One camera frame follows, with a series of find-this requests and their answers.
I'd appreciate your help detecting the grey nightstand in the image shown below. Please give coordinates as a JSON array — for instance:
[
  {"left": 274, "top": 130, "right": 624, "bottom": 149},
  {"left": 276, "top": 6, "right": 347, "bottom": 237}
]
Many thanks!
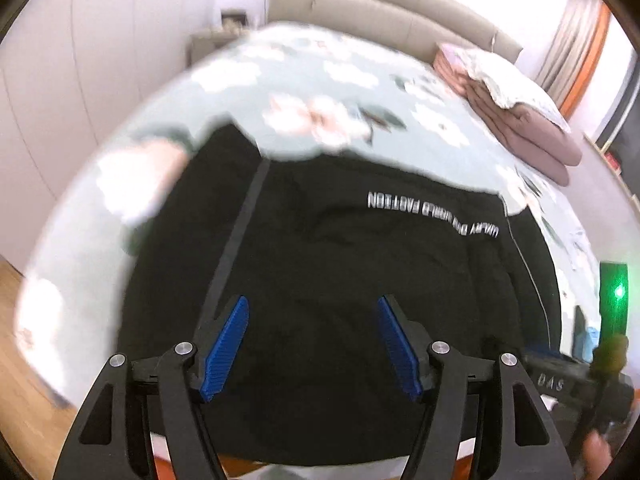
[{"left": 189, "top": 10, "right": 251, "bottom": 66}]

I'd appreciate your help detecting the black hooded jacket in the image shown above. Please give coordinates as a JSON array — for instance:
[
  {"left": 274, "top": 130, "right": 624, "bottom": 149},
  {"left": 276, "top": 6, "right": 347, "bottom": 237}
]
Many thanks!
[{"left": 117, "top": 125, "right": 563, "bottom": 468}]

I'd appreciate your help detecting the beige padded headboard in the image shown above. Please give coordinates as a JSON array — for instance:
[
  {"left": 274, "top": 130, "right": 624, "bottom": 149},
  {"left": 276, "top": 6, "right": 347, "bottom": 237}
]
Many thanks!
[{"left": 267, "top": 0, "right": 523, "bottom": 63}]

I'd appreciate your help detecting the white lace-edged pillow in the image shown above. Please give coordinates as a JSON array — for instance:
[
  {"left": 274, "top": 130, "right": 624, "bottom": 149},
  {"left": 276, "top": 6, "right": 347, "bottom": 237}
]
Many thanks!
[{"left": 467, "top": 52, "right": 571, "bottom": 133}]

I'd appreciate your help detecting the bed with floral sheet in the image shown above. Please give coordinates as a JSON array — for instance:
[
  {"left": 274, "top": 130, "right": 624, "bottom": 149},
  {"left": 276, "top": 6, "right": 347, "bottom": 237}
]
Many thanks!
[{"left": 15, "top": 20, "right": 608, "bottom": 480}]

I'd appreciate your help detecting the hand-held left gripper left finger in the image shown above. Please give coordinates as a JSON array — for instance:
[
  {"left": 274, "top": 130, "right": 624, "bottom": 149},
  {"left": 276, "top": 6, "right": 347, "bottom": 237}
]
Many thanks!
[{"left": 52, "top": 296, "right": 251, "bottom": 480}]

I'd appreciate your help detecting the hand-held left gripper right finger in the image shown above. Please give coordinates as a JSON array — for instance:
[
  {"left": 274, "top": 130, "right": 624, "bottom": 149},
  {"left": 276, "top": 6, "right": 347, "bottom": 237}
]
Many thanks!
[{"left": 376, "top": 296, "right": 573, "bottom": 480}]

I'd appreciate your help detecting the beige and orange curtain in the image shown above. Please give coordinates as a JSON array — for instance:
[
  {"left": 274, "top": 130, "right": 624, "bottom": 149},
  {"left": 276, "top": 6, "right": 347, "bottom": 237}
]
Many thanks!
[{"left": 535, "top": 0, "right": 612, "bottom": 116}]

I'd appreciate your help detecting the person's right hand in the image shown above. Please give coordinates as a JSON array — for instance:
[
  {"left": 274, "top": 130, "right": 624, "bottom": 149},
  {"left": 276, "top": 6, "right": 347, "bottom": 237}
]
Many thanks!
[{"left": 580, "top": 430, "right": 632, "bottom": 476}]

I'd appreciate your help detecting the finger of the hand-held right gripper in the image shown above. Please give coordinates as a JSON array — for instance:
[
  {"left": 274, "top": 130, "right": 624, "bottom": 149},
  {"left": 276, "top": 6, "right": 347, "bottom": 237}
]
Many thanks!
[{"left": 522, "top": 345, "right": 596, "bottom": 403}]

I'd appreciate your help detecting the white wardrobe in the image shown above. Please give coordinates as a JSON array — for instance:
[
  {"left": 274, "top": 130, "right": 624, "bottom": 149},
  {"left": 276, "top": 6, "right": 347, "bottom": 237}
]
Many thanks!
[{"left": 0, "top": 0, "right": 281, "bottom": 201}]

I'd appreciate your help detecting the folded pink quilt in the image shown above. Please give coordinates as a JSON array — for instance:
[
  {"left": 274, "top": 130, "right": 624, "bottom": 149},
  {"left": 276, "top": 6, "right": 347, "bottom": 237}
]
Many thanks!
[{"left": 432, "top": 42, "right": 583, "bottom": 188}]

